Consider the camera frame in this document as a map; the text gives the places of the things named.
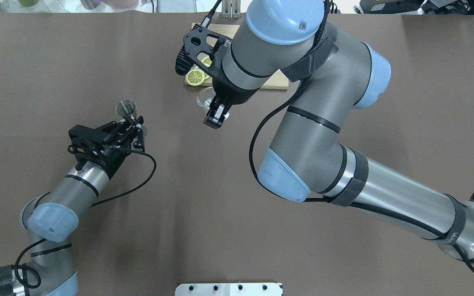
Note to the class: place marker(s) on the clear glass cup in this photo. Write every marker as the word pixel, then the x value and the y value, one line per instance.
pixel 203 95

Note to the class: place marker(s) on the aluminium frame post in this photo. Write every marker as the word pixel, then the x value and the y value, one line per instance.
pixel 231 9

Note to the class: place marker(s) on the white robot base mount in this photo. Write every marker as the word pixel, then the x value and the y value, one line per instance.
pixel 230 289

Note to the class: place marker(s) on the bamboo cutting board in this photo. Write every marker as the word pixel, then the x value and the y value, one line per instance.
pixel 277 81

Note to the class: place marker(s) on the steel jigger measuring cup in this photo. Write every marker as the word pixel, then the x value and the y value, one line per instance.
pixel 127 110

